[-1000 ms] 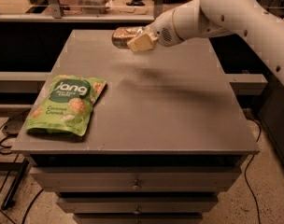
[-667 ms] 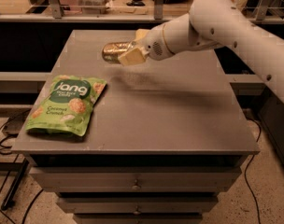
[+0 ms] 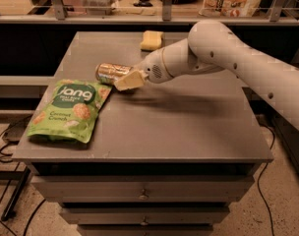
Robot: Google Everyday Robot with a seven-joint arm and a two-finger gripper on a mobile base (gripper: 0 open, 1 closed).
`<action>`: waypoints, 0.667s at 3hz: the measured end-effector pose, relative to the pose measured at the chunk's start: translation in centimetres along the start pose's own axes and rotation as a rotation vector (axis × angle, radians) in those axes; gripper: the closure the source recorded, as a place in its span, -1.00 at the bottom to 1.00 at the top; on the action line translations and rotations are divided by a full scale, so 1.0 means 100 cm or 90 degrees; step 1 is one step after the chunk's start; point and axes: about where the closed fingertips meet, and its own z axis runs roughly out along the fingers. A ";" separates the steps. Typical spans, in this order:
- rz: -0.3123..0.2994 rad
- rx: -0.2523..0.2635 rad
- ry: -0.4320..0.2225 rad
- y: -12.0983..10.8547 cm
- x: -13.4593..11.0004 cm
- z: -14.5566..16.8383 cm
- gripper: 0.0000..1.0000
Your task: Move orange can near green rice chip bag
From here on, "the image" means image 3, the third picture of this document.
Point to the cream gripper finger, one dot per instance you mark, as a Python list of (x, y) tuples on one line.
[(132, 80)]

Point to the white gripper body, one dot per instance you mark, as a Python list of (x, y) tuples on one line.
[(151, 67)]

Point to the orange soda can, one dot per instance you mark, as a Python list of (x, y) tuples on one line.
[(108, 73)]

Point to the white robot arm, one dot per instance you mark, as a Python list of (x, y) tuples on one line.
[(211, 46)]

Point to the green rice chip bag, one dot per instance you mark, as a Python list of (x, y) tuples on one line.
[(71, 112)]

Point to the printed snack bag background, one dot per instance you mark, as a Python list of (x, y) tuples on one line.
[(229, 8)]

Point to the yellow sponge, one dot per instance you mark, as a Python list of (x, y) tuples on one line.
[(152, 40)]

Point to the grey drawer cabinet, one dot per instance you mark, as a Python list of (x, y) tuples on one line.
[(193, 143)]

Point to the top drawer knob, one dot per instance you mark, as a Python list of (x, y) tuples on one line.
[(144, 195)]

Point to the drawer knob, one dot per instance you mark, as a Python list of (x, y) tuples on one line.
[(144, 195), (144, 222)]

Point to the black metal stand leg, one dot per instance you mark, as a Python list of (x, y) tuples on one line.
[(21, 178)]

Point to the metal shelf rail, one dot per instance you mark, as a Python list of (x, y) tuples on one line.
[(161, 12)]

